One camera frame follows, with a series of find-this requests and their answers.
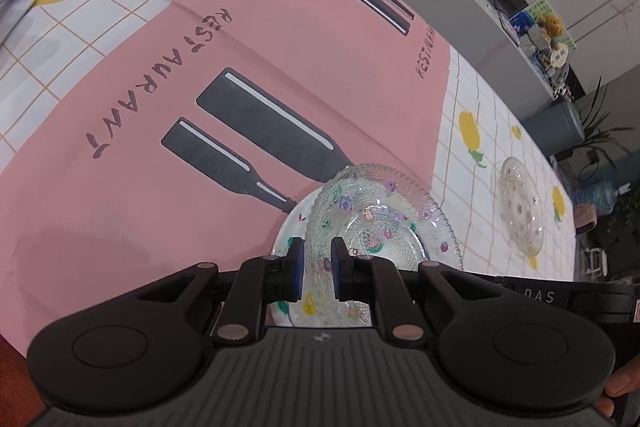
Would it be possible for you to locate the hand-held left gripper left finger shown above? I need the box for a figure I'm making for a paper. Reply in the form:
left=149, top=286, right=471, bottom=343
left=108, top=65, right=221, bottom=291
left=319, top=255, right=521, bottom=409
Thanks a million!
left=131, top=237, right=306, bottom=341

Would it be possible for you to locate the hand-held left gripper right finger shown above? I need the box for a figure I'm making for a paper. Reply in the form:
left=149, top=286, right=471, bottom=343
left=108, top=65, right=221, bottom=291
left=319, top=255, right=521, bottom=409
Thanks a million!
left=331, top=236, right=502, bottom=341

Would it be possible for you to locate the white printed plate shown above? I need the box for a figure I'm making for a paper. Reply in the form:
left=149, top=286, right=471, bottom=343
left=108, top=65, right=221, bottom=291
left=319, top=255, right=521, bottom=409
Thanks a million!
left=265, top=194, right=373, bottom=329

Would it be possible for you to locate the flower print glass plate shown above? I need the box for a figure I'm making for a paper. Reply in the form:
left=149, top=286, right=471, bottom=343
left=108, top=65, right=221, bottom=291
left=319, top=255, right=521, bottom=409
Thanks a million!
left=498, top=156, right=547, bottom=259
left=304, top=163, right=464, bottom=329

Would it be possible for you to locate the person's right hand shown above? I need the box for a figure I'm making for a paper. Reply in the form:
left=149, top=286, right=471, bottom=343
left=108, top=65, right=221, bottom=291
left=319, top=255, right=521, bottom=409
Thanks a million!
left=597, top=353, right=640, bottom=418

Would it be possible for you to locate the pink round stool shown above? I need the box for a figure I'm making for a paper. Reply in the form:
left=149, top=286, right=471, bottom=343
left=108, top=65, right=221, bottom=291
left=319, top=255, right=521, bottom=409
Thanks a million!
left=574, top=204, right=599, bottom=236

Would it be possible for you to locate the blue water jug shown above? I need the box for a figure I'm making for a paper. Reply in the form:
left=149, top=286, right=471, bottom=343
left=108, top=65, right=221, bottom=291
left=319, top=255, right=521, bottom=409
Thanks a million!
left=572, top=181, right=619, bottom=216

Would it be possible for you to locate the tall green houseplant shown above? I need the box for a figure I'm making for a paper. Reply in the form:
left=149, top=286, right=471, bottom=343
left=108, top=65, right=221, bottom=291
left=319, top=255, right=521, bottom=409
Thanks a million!
left=574, top=77, right=637, bottom=170

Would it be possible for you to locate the grey trash bin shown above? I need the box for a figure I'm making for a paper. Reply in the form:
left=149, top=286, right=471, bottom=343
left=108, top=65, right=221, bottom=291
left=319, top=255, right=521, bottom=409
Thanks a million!
left=520, top=98, right=586, bottom=158

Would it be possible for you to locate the pink printed placemat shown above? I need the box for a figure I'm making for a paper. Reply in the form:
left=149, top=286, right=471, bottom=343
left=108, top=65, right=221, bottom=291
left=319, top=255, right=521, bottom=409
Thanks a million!
left=0, top=0, right=454, bottom=354

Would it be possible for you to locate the basket of small toys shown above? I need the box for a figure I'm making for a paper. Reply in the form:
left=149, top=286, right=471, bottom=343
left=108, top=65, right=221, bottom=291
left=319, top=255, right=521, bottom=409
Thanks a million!
left=509, top=0, right=577, bottom=81

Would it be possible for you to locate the grey television cabinet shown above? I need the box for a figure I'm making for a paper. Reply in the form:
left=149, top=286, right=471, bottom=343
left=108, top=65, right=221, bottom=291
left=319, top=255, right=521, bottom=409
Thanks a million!
left=260, top=0, right=587, bottom=104

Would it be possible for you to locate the lemon print checked tablecloth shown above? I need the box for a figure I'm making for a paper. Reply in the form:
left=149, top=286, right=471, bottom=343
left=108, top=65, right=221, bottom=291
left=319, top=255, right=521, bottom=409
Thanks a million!
left=0, top=0, right=577, bottom=344

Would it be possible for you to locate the grey metal object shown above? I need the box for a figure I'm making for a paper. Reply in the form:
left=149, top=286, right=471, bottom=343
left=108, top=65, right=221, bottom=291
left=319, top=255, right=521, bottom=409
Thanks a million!
left=0, top=0, right=39, bottom=46

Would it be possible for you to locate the white stool frame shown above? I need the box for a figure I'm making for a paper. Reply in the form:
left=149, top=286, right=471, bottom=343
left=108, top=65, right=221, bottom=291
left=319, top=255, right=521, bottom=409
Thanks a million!
left=581, top=246, right=609, bottom=279

